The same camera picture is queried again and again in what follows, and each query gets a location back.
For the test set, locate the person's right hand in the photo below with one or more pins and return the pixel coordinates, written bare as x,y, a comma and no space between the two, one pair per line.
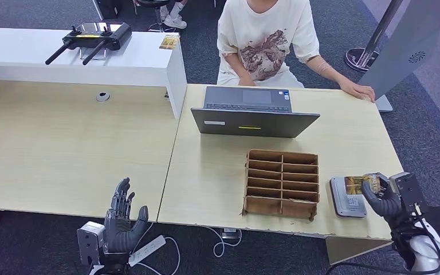
246,82

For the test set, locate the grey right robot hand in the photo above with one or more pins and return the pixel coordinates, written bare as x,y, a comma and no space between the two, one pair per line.
385,205

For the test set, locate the person's left hand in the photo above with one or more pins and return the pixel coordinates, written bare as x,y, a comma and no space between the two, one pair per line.
358,91

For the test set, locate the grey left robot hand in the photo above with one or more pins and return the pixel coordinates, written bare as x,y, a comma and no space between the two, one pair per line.
119,231

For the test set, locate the gold hotel card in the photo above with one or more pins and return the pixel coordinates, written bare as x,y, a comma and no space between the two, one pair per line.
353,185
169,42

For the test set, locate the person's left forearm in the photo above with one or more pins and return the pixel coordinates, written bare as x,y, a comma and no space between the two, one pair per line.
324,70

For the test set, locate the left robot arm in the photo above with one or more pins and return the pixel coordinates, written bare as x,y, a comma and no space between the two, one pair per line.
113,264

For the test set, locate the person's right forearm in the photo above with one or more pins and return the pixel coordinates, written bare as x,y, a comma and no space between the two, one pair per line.
235,66

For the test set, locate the grey card reader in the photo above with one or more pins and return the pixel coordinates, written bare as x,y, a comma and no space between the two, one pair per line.
347,205

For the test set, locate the seated background person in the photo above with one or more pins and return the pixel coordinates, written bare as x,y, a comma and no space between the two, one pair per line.
174,21

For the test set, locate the wooden card organizer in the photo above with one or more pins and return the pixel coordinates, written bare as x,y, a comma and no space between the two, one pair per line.
280,186

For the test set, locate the white power strip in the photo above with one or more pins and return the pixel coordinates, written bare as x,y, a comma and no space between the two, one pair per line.
148,250

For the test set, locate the grey laptop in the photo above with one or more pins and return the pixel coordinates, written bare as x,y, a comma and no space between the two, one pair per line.
254,123

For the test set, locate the grey floor kiosk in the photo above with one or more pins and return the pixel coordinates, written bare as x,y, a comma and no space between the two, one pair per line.
402,57

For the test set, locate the grey plug adapter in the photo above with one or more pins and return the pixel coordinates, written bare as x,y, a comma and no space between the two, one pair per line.
229,234

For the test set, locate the white desk shelf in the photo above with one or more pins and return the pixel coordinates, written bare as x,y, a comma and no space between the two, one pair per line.
136,64

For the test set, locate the chrome chair base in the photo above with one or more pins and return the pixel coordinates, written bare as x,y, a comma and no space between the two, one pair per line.
155,4

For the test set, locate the grey desk grommet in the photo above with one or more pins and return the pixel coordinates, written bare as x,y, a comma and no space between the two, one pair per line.
102,96

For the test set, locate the black remote controller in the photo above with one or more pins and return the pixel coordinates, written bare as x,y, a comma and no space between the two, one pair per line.
113,38

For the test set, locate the metal controller stand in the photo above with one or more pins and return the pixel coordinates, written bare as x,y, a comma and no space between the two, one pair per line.
93,57

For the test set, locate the black case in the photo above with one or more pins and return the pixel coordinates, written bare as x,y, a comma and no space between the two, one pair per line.
108,7

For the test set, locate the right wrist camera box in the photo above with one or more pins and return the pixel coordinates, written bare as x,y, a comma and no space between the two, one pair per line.
408,189

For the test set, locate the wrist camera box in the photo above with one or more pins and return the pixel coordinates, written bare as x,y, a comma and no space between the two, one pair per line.
408,189
89,243

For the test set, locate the metal stanchion post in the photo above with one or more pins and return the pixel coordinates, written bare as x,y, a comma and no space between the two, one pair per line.
360,59

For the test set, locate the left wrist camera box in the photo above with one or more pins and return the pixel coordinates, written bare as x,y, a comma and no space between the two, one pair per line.
89,243

